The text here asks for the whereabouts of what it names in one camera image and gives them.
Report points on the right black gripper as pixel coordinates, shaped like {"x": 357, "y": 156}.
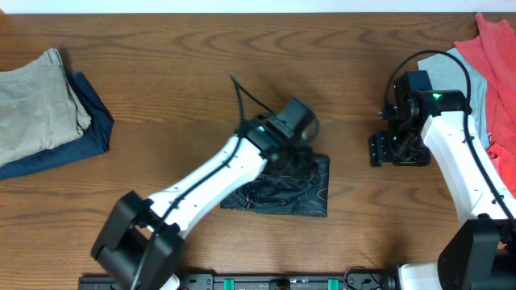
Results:
{"x": 379, "y": 152}

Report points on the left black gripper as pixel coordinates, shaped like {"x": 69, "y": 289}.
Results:
{"x": 306, "y": 166}

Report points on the black cycling jersey orange print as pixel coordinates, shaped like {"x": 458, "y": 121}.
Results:
{"x": 280, "y": 193}

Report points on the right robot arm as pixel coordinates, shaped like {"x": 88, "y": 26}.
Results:
{"x": 425, "y": 125}

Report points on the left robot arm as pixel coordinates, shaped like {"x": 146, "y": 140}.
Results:
{"x": 141, "y": 242}

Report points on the light grey t-shirt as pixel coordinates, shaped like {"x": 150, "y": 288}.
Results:
{"x": 446, "y": 74}

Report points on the red t-shirt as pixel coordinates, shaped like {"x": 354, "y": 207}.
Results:
{"x": 492, "y": 54}

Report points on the folded navy blue garment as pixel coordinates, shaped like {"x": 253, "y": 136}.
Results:
{"x": 95, "y": 140}

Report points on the folded beige garment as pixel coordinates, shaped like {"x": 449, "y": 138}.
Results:
{"x": 39, "y": 109}

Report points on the black mounting rail base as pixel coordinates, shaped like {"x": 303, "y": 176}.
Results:
{"x": 356, "y": 277}

